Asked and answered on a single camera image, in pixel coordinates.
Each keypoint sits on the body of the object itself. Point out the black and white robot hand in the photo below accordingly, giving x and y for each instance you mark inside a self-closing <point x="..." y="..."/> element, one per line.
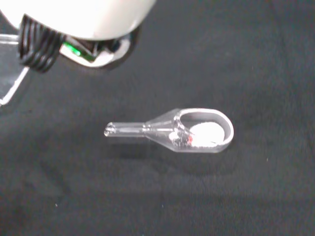
<point x="81" y="17"/>

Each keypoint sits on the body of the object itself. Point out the clear acrylic funnel stand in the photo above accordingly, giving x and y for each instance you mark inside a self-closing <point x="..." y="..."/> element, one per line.
<point x="8" y="73"/>

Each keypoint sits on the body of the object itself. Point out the black bench cloth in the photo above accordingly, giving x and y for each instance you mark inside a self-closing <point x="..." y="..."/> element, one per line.
<point x="172" y="196"/>

